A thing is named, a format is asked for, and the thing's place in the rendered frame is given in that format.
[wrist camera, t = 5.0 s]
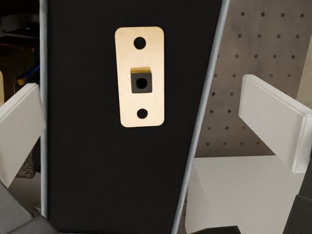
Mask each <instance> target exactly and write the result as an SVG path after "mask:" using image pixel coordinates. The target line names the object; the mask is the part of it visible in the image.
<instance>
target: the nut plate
mask: <svg viewBox="0 0 312 234"><path fill-rule="evenodd" d="M137 37H143V38H144V39H145V40H146V45H145V47H144V48H142V49H137V48H135V46H134V40H135V38H137ZM115 42H116V56H117V75H118V89H119V102H120V116H121V124H122V125H123V126H125V127H139V126H156V125H161V124H162V123H163V122H164V33H163V30H162V29H161V28H159V27H157V26H149V27H121V28H119V29H117V30H116V33H115ZM139 78H144V79H146V82H145V83H144V84H138V83H137V80H138V79H139ZM139 109H146V110H147V111H148V114H147V116H146V117H144V118H140V117H138V115H137V111H138V110H139Z"/></svg>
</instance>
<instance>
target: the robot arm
mask: <svg viewBox="0 0 312 234"><path fill-rule="evenodd" d="M239 117H240V118H241V119H242V120H243V121H244V122H245V123H246V124H247V125H248V126H249V127H250V128H251V129H252V130H253V131H254V133H255V134H256V135H257V136H258V137H259V138H260V139H261V140H262V141H263V142H264V143H265V144H266V145H267V146H268V147H269V148H270V149H271V150H272V151H273V152H274V153H275V154H276V155H277V157H278V158H279V159H280V160H281V161H282V162H283V163H284V164H285V165H286V166H287V167H288V168H289V169H290V170H291V171H292V172H293V173H304V172H306V173H305V176H304V179H303V182H302V184H301V187H300V190H299V194H298V195H296V196H295V199H294V202H293V205H292V208H291V211H290V214H289V216H288V219H287V222H286V225H285V228H284V231H283V233H282V234H312V110H311V109H309V108H308V107H306V106H304V105H303V104H301V103H300V102H298V101H296V100H295V99H293V98H291V97H290V96H288V95H286V94H284V93H283V92H281V91H279V90H278V89H276V88H274V87H273V86H271V85H270V84H268V83H266V82H265V81H263V80H261V79H260V78H258V77H256V76H255V75H253V74H245V75H244V76H243V78H242V87H241V95H240V107H239ZM45 127H46V122H45V117H44V112H43V106H42V101H41V96H40V91H39V85H37V84H36V83H28V84H26V85H25V86H24V87H23V88H21V89H20V90H19V91H18V92H17V93H16V94H15V95H13V96H12V97H11V98H10V99H9V100H8V101H6V102H5V103H4V104H3V105H2V106H1V107H0V234H61V233H60V232H59V231H58V230H57V229H56V228H55V227H54V226H53V225H52V224H51V223H50V222H49V221H48V220H47V219H46V218H45V217H44V216H43V215H39V216H38V217H36V218H34V217H33V216H32V215H31V214H30V213H29V212H28V211H27V209H26V208H25V207H24V206H23V205H22V204H21V203H20V202H19V200H18V199H17V198H16V197H15V196H14V195H13V194H12V193H11V192H10V190H9V189H8V187H9V186H10V184H11V182H12V181H13V179H14V178H15V176H16V174H17V173H18V171H19V169H20V168H21V166H22V164H23V163H24V161H25V160H26V158H27V156H28V155H29V153H30V152H31V150H32V148H33V147H34V145H35V143H36V142H37V140H38V138H39V137H40V135H41V134H42V132H43V130H44V129H45ZM190 234H241V232H240V230H239V228H238V226H227V227H212V228H206V229H203V230H200V231H196V232H193V233H190Z"/></svg>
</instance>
